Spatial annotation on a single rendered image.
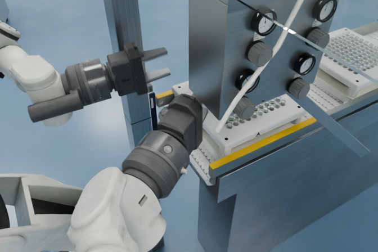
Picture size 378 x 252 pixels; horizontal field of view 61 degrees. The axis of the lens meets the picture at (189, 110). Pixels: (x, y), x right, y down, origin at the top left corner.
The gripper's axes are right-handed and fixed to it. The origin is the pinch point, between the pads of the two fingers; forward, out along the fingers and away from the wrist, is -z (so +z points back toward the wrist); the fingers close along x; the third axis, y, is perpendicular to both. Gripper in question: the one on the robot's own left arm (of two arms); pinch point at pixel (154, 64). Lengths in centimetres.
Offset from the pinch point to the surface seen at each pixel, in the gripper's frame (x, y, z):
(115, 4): -12.3, -6.8, 4.7
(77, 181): 94, -59, 39
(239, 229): 64, 12, -16
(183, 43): 99, -172, -60
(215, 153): 17.8, 14.6, -7.4
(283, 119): 14.0, 14.9, -24.7
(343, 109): 19.0, 14.0, -43.7
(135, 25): -6.4, -7.5, 1.4
